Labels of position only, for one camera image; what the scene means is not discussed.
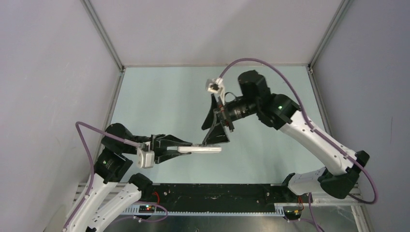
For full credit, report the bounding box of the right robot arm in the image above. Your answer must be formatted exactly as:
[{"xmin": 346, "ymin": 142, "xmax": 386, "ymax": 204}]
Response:
[{"xmin": 202, "ymin": 70, "xmax": 369, "ymax": 202}]

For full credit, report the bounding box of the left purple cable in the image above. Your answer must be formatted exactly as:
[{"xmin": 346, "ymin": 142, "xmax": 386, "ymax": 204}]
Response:
[{"xmin": 62, "ymin": 121, "xmax": 143, "ymax": 231}]

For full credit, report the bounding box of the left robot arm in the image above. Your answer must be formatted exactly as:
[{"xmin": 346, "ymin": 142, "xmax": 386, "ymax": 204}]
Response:
[{"xmin": 62, "ymin": 121, "xmax": 197, "ymax": 232}]

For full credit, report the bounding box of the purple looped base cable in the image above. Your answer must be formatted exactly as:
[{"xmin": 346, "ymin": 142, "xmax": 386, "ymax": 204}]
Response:
[{"xmin": 112, "ymin": 198, "xmax": 169, "ymax": 224}]

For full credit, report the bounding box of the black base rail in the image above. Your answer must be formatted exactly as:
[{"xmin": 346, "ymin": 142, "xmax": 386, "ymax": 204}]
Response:
[{"xmin": 123, "ymin": 183, "xmax": 361, "ymax": 216}]

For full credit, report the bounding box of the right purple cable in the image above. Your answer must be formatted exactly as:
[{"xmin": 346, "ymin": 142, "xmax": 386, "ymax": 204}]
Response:
[{"xmin": 219, "ymin": 58, "xmax": 379, "ymax": 204}]

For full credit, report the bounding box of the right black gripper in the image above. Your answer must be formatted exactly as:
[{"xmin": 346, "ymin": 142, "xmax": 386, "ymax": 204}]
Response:
[{"xmin": 202, "ymin": 94, "xmax": 258, "ymax": 146}]

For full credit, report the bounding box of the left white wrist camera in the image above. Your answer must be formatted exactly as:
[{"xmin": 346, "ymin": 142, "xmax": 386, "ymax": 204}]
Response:
[{"xmin": 136, "ymin": 143, "xmax": 155, "ymax": 169}]

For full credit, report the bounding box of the white AC remote control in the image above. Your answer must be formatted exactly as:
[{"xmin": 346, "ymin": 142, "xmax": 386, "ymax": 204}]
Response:
[{"xmin": 177, "ymin": 145, "xmax": 222, "ymax": 154}]

